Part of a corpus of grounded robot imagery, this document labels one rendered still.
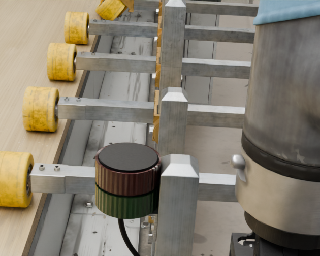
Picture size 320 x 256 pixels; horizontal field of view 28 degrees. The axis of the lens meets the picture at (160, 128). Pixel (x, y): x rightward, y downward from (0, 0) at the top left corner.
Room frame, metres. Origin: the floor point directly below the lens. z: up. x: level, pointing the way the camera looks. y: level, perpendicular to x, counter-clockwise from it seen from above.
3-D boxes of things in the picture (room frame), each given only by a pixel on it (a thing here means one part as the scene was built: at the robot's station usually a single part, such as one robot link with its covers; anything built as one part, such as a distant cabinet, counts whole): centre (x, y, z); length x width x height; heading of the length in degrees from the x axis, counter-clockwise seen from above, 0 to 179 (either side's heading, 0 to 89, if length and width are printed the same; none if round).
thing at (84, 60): (1.30, -0.02, 0.95); 0.50 x 0.04 x 0.04; 91
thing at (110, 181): (0.51, 0.03, 1.14); 0.06 x 0.06 x 0.02
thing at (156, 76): (1.28, -0.01, 0.95); 0.14 x 0.06 x 0.05; 1
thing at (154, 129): (1.03, -0.01, 0.95); 0.14 x 0.06 x 0.05; 1
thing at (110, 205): (0.51, 0.03, 1.11); 0.06 x 0.06 x 0.02
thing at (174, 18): (1.01, -0.01, 0.93); 0.04 x 0.04 x 0.48; 1
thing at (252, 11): (1.80, -0.08, 0.95); 0.37 x 0.03 x 0.03; 91
